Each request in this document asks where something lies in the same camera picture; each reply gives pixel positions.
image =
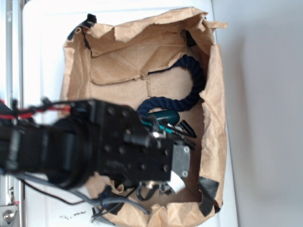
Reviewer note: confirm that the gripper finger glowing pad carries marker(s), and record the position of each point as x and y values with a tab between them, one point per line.
180	167

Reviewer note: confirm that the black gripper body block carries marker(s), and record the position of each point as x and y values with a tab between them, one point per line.
127	151

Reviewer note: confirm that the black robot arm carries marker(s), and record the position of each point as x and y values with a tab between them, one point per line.
71	141

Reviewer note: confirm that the dark green oval tool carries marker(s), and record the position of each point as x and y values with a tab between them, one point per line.
169	116

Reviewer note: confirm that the black tape piece right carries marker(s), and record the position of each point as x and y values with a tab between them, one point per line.
209	189

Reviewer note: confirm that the black tape piece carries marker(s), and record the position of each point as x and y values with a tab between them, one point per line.
209	189
90	21

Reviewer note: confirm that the brown paper bag tray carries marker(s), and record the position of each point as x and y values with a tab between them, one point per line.
166	62

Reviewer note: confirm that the black tape piece left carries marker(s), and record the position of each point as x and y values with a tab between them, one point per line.
90	21

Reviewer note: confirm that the aluminium frame rail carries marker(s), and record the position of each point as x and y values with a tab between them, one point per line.
12	211

